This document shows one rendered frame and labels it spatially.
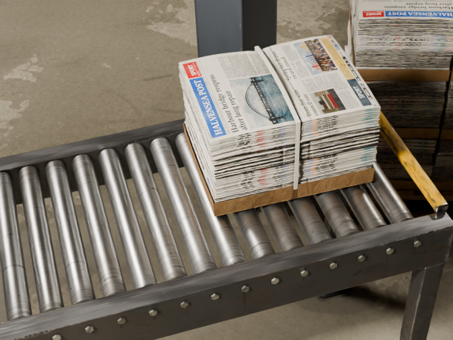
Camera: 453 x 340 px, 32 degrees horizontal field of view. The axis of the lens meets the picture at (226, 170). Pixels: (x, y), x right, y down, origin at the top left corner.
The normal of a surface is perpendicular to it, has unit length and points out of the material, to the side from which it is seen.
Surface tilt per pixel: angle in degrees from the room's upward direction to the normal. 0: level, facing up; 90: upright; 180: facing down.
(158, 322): 90
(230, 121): 2
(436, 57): 90
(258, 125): 1
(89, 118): 0
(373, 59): 90
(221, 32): 90
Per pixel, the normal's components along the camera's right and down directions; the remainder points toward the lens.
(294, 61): -0.07, -0.72
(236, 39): -0.61, 0.55
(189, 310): 0.29, 0.65
